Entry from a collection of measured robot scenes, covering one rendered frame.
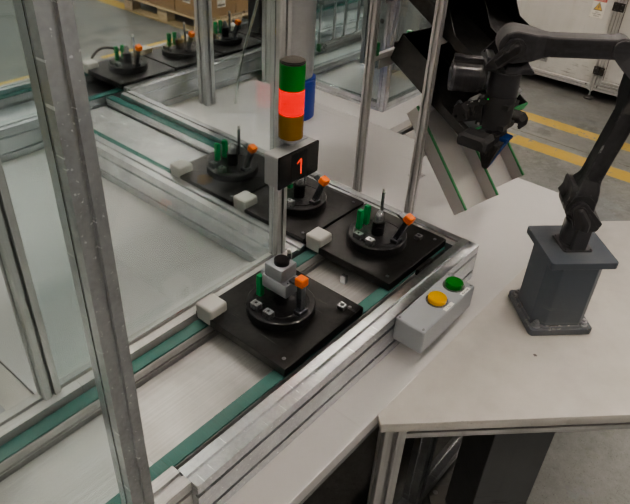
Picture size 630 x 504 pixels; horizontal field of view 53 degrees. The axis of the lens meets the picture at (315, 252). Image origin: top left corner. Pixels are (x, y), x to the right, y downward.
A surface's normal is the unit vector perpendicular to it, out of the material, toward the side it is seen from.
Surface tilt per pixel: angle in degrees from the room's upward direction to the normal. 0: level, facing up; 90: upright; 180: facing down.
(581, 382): 0
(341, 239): 0
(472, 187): 45
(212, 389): 0
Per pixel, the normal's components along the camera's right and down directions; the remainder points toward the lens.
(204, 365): 0.05, -0.81
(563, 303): 0.09, 0.58
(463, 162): 0.49, -0.24
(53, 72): 0.76, 0.40
